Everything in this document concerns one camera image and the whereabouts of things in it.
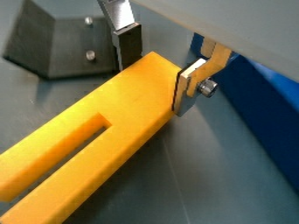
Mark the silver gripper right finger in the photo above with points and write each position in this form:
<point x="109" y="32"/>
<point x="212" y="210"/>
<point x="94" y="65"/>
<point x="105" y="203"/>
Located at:
<point x="193" y="79"/>

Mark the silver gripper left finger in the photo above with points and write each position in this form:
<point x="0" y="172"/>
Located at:
<point x="125" y="31"/>

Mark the yellow double-square block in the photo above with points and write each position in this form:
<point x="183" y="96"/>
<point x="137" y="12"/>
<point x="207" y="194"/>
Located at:
<point x="69" y="156"/>

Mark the blue foam shape board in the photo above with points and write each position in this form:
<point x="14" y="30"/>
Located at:
<point x="265" y="99"/>

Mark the black curved holder stand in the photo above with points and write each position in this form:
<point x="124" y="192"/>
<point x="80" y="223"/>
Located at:
<point x="58" y="47"/>

